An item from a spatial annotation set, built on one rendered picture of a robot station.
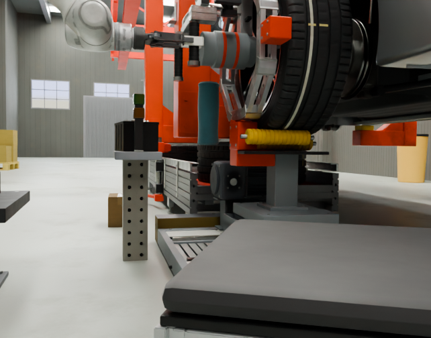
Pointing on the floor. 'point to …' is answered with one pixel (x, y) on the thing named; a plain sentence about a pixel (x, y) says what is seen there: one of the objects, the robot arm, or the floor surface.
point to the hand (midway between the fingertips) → (193, 42)
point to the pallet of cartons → (4, 149)
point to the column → (135, 210)
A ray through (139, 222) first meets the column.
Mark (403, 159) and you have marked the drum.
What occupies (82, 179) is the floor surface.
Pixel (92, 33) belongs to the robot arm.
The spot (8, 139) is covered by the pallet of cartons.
